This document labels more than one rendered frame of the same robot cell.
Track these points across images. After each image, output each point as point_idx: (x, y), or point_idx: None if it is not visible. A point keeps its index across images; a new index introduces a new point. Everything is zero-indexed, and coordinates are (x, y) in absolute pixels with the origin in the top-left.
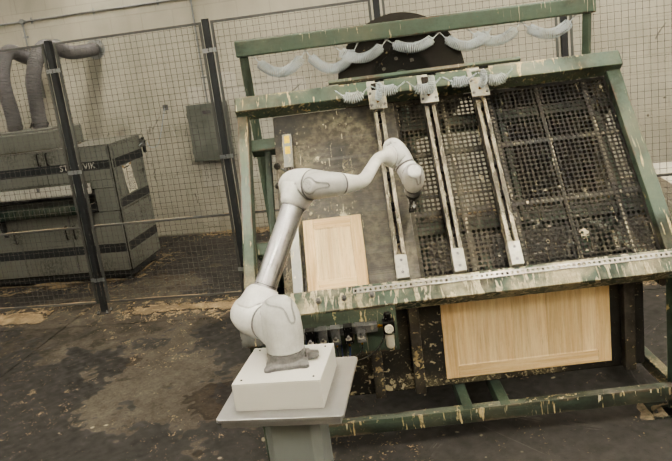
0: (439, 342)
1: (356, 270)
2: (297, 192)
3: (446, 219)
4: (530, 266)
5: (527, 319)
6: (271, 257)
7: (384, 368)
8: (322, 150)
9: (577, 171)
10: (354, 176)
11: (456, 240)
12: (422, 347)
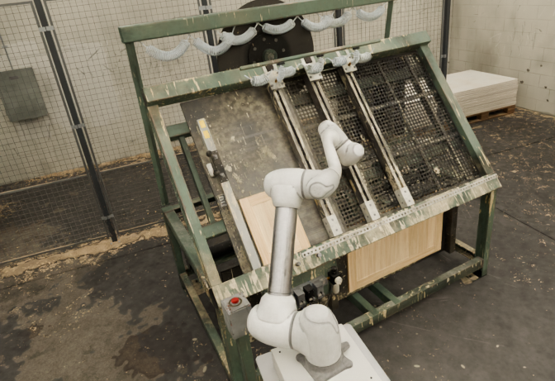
0: (343, 269)
1: (296, 235)
2: (296, 195)
3: (354, 178)
4: (417, 204)
5: (398, 237)
6: (284, 264)
7: None
8: (234, 130)
9: (420, 125)
10: (337, 169)
11: (364, 194)
12: None
